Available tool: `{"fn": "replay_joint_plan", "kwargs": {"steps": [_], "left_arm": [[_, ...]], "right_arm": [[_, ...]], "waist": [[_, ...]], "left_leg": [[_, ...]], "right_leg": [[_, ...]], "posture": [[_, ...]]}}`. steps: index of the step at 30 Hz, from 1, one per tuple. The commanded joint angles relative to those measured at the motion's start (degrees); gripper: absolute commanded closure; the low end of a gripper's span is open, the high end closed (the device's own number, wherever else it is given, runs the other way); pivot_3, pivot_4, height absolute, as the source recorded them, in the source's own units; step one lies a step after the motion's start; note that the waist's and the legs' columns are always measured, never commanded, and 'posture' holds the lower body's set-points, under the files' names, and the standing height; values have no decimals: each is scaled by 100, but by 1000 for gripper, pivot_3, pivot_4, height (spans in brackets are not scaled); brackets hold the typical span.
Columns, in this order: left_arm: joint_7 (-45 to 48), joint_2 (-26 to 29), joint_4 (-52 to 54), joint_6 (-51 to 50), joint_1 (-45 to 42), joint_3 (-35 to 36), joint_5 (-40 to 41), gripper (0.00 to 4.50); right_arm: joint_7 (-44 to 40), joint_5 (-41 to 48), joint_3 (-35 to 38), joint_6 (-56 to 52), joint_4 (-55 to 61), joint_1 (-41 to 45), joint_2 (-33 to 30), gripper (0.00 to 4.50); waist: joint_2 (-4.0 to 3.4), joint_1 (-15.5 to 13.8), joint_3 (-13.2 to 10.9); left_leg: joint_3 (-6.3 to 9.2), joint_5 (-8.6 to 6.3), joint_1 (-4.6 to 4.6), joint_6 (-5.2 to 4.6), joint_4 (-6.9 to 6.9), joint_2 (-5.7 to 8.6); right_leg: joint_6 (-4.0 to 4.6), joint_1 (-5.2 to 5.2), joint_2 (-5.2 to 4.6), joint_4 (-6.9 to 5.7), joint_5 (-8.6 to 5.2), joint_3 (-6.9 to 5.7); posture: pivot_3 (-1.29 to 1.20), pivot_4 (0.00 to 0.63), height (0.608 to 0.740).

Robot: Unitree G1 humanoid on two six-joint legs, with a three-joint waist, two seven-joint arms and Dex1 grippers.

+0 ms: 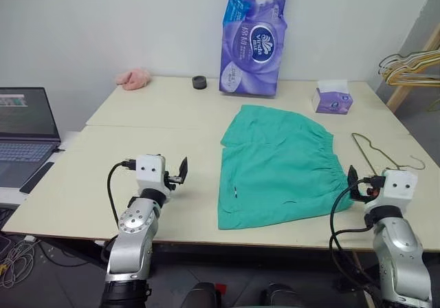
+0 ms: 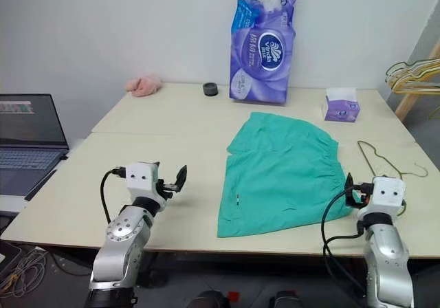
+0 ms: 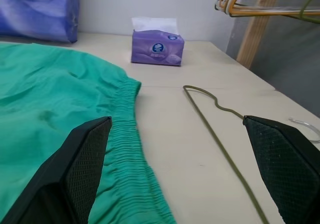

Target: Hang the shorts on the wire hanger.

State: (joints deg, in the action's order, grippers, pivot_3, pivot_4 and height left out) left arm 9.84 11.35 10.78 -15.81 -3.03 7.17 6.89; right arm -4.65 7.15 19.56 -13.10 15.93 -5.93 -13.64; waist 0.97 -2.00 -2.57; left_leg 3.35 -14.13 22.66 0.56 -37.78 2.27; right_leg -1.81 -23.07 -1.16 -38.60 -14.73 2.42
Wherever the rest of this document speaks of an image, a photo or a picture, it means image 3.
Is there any blue plastic package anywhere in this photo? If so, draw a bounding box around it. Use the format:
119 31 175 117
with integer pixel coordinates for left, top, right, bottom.
0 0 81 44

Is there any olive green wire hanger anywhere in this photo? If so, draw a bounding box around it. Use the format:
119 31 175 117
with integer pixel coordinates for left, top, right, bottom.
182 84 268 224

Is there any purple tissue box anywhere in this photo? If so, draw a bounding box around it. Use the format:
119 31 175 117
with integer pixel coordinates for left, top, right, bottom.
130 17 186 67

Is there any light green wire hanger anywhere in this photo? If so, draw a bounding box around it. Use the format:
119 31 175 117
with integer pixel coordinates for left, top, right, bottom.
299 0 320 25

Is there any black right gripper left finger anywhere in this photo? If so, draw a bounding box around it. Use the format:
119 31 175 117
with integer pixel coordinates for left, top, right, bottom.
0 116 113 224

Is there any clear plastic hook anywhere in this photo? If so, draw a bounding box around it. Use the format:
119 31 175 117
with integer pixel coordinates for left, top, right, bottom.
288 117 320 143

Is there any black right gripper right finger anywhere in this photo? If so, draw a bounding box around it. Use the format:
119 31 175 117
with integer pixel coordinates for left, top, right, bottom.
242 114 320 224

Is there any green elastic-waist garment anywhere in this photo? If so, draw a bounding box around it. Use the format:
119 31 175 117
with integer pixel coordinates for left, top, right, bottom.
0 41 178 224

